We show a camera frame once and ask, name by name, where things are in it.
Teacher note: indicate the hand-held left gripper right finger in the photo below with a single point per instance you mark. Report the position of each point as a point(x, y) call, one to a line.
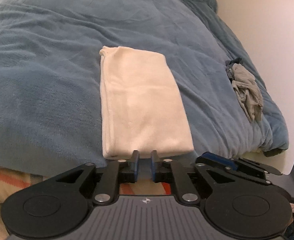
point(152, 166)

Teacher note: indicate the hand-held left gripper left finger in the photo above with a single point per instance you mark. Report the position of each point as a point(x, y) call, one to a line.
point(136, 165)

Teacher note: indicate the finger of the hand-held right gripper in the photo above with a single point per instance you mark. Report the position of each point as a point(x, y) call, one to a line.
point(246, 175)
point(219, 160)

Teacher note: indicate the cream knit vest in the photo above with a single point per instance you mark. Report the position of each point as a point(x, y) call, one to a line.
point(142, 105)

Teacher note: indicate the grey crumpled garment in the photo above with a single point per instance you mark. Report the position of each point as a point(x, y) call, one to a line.
point(249, 92)

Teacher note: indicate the blue jeans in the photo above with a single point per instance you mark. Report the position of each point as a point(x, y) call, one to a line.
point(230, 66)

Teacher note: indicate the plaid bed sheet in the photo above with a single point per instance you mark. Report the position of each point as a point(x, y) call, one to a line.
point(9, 182)

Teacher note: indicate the blue fleece blanket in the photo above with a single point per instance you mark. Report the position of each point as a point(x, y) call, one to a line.
point(49, 67)

